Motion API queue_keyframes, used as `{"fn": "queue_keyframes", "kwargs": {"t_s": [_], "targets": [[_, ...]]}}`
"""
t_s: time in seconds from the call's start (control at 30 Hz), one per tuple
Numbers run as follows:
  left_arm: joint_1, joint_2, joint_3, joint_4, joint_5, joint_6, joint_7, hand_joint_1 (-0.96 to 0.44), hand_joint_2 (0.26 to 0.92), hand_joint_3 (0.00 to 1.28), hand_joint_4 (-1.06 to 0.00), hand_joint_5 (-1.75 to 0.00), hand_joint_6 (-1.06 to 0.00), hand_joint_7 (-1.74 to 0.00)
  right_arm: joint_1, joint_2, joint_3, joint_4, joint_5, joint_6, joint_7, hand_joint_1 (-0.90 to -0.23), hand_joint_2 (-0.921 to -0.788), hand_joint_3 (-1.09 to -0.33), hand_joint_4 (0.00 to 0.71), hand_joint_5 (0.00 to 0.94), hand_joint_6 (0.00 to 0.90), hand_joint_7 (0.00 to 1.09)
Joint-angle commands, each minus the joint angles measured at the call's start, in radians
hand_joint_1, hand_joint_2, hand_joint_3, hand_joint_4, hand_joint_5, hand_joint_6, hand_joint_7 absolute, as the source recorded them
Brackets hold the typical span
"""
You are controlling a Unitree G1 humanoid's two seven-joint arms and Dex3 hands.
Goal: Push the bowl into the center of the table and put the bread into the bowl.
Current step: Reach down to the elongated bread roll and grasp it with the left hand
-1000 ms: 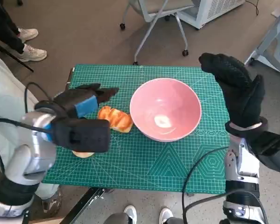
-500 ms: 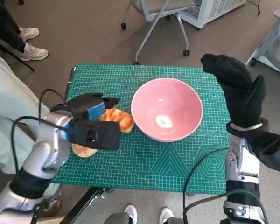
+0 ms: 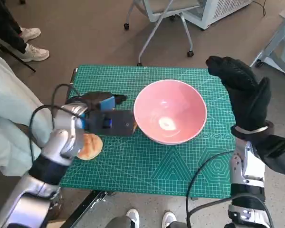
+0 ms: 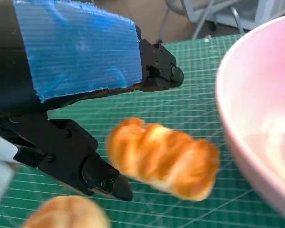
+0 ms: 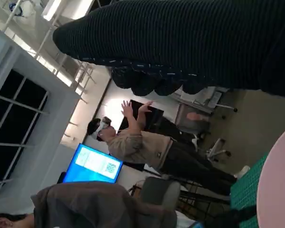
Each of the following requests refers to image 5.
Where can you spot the black stand legs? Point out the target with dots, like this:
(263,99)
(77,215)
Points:
(199,201)

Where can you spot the green cutting mat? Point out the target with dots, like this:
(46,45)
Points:
(242,194)

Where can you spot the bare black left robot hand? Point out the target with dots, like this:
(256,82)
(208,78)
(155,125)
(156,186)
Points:
(228,217)

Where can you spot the person in dark trousers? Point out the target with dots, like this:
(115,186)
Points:
(137,147)

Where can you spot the grey padded chair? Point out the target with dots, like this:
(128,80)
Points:
(159,192)

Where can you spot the grey swivel chair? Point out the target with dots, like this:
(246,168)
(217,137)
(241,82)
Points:
(197,128)

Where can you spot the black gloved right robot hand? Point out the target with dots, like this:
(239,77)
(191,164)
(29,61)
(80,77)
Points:
(180,42)

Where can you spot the black wall screen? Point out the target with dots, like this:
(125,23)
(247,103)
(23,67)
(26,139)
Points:
(154,116)

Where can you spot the white VR headset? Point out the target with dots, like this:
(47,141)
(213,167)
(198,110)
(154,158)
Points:
(102,126)

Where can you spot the dark framed window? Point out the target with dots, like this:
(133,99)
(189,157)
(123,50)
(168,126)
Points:
(14,118)

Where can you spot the pink bowl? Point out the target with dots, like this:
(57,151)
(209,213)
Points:
(280,185)

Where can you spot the monitor with blue screen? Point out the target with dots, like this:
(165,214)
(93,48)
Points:
(90,171)

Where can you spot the person in pale trousers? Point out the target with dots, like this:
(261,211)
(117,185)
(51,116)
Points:
(85,206)

